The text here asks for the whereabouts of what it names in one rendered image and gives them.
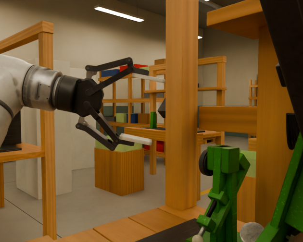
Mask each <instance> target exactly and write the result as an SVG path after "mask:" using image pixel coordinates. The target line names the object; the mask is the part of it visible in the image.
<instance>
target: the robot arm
mask: <svg viewBox="0 0 303 242"><path fill-rule="evenodd" d="M123 65H127V68H126V69H125V70H123V71H121V72H119V73H117V74H116V75H114V76H112V77H110V78H108V79H107V80H105V81H103V82H101V83H99V84H97V83H96V82H95V81H94V80H93V79H92V76H94V75H96V74H97V72H100V71H105V70H108V69H112V68H115V67H119V66H123ZM85 69H86V71H87V73H86V78H85V79H82V78H77V77H72V76H68V75H63V74H62V72H61V71H55V70H51V69H50V68H45V67H42V66H38V65H37V66H36V65H33V64H30V63H28V62H26V61H24V60H22V59H19V58H15V57H11V56H7V55H2V54H0V147H1V145H2V143H3V141H4V139H5V136H6V134H7V131H8V128H9V126H10V123H11V121H12V119H13V118H14V116H15V115H16V114H17V113H18V112H19V111H20V110H21V109H22V108H23V106H24V107H29V108H35V109H41V110H46V111H55V110H56V109H58V110H63V111H68V112H72V113H76V114H78V115H79V120H78V123H77V124H76V128H77V129H80V130H83V131H85V132H87V133H88V134H89V135H91V136H92V137H93V138H95V139H96V140H97V141H99V142H100V143H101V144H103V145H104V146H105V147H107V148H108V149H110V150H111V151H114V150H115V148H116V147H117V145H118V144H123V145H129V146H134V143H140V144H145V145H152V139H148V138H143V137H138V136H134V135H129V134H124V133H121V135H120V136H119V135H118V133H117V132H116V131H115V130H114V128H113V127H112V126H111V125H110V124H109V122H108V121H107V120H106V119H105V118H104V117H103V115H102V113H101V112H100V111H99V110H100V109H101V107H102V99H103V97H104V92H103V90H102V89H103V88H105V87H107V86H109V85H110V84H112V83H114V82H116V81H118V80H119V79H121V78H123V77H125V76H127V75H129V74H130V73H132V76H133V77H137V78H142V79H147V80H151V81H156V82H160V83H165V79H161V78H156V77H152V76H149V71H148V70H145V69H140V68H136V67H135V66H134V64H133V59H132V58H131V57H128V58H124V59H120V60H116V61H112V62H109V63H105V64H101V65H98V66H93V65H87V66H85ZM88 115H91V116H92V117H93V118H94V119H95V120H96V121H97V122H98V123H99V125H100V126H101V127H102V128H103V129H104V130H105V131H106V133H107V134H108V135H109V136H110V138H111V139H112V140H113V141H112V140H110V139H109V138H108V137H106V136H105V135H104V134H102V133H101V132H100V131H98V130H97V129H96V128H94V127H93V126H91V125H90V124H88V121H87V120H86V119H85V117H86V116H88Z"/></svg>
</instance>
